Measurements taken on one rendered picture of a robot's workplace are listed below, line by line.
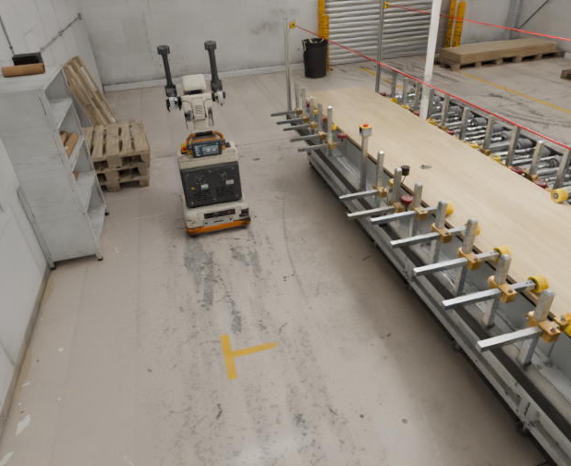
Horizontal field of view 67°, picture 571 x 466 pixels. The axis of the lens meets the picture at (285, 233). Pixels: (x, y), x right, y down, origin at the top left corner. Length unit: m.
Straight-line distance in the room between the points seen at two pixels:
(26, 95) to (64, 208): 0.93
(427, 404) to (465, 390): 0.27
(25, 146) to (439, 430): 3.47
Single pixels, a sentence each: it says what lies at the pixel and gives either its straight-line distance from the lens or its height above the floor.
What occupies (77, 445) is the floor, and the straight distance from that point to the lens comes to 3.00.
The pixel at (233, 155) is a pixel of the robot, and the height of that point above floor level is 0.76.
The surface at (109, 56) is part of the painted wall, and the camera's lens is 10.13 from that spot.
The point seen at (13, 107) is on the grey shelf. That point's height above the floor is 1.44.
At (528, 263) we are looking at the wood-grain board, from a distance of 2.55.
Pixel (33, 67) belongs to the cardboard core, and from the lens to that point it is 4.28.
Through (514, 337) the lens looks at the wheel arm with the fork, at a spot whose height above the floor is 0.96.
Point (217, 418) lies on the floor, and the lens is 2.83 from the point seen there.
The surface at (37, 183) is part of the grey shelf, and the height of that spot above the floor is 0.84.
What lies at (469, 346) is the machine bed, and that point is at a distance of 3.04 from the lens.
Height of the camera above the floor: 2.30
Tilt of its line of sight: 33 degrees down
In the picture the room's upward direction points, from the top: 4 degrees counter-clockwise
